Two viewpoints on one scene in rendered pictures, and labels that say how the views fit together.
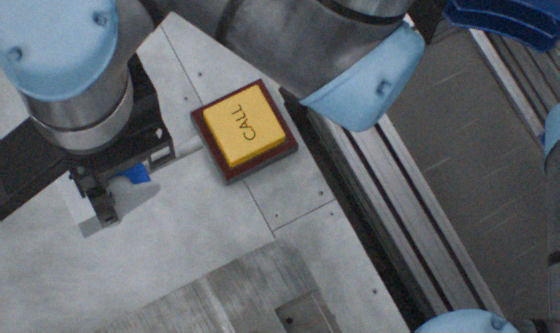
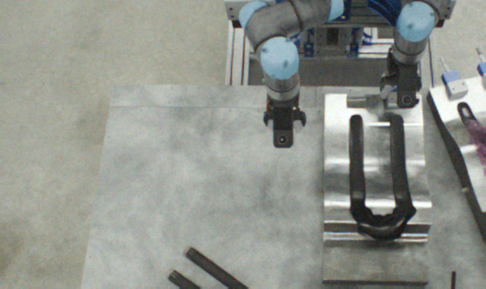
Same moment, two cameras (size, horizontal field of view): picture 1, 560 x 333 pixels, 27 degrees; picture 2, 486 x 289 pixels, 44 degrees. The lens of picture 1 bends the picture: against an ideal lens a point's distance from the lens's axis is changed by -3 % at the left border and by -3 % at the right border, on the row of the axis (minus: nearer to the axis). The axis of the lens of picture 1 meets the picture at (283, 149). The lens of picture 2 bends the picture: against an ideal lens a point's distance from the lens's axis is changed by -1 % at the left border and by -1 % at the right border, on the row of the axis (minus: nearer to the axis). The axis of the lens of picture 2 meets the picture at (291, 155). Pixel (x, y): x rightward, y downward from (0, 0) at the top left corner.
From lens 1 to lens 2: 78 cm
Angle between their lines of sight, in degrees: 17
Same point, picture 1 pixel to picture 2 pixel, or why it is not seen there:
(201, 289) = (328, 125)
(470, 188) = not seen: hidden behind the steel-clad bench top
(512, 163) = (307, 70)
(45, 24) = (282, 53)
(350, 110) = (339, 7)
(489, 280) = not seen: hidden behind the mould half
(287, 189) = (305, 97)
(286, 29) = (312, 7)
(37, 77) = (292, 64)
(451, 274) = not seen: hidden behind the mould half
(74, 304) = (305, 175)
